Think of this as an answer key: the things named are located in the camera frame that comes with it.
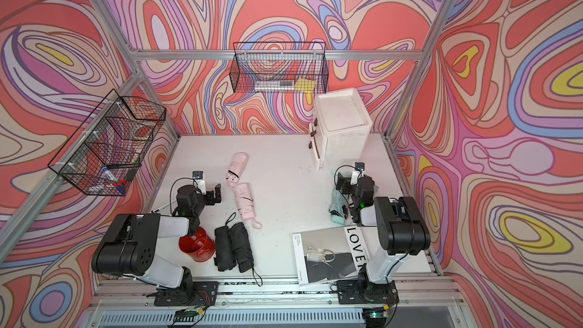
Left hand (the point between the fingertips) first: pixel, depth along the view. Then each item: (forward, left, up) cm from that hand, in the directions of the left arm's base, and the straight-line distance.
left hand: (210, 185), depth 94 cm
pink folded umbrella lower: (-8, -16, -3) cm, 18 cm away
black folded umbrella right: (-26, -17, -2) cm, 31 cm away
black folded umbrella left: (-28, -11, -5) cm, 30 cm away
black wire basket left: (-4, +27, +23) cm, 36 cm away
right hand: (+4, -60, 0) cm, 60 cm away
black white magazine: (-27, -48, -3) cm, 55 cm away
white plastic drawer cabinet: (+12, -53, +19) cm, 58 cm away
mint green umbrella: (-6, -54, -2) cm, 55 cm away
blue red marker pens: (-14, +18, +23) cm, 32 cm away
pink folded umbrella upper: (+12, -8, -3) cm, 15 cm away
